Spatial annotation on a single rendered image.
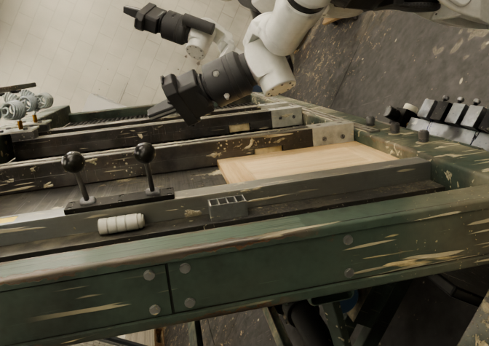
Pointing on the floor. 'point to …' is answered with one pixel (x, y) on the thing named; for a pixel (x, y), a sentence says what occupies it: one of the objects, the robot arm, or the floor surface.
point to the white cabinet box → (93, 102)
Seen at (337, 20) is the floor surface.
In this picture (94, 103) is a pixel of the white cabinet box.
